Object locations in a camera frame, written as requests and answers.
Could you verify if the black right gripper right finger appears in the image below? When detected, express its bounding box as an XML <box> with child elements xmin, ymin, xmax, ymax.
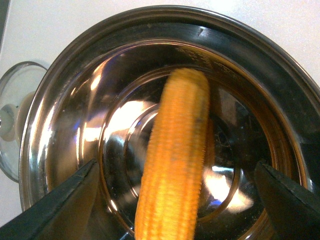
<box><xmin>254</xmin><ymin>161</ymin><xmax>320</xmax><ymax>240</ymax></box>

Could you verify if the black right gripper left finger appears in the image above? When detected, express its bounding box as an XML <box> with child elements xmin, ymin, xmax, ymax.
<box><xmin>0</xmin><ymin>159</ymin><xmax>100</xmax><ymax>240</ymax></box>

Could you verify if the yellow corn cob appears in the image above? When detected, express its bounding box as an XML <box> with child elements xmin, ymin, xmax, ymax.
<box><xmin>134</xmin><ymin>68</ymin><xmax>210</xmax><ymax>240</ymax></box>

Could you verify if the glass pot lid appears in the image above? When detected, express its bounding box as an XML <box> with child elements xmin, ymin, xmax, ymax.
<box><xmin>0</xmin><ymin>61</ymin><xmax>47</xmax><ymax>183</ymax></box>

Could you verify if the white electric cooking pot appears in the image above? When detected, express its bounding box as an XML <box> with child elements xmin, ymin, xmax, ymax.
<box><xmin>19</xmin><ymin>6</ymin><xmax>320</xmax><ymax>240</ymax></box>

